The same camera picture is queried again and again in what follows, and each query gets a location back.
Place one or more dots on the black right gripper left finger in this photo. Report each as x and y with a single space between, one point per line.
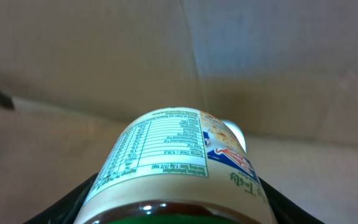
66 209

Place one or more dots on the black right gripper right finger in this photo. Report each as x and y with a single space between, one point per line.
286 211

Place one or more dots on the grey tape roll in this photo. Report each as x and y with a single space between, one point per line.
177 165

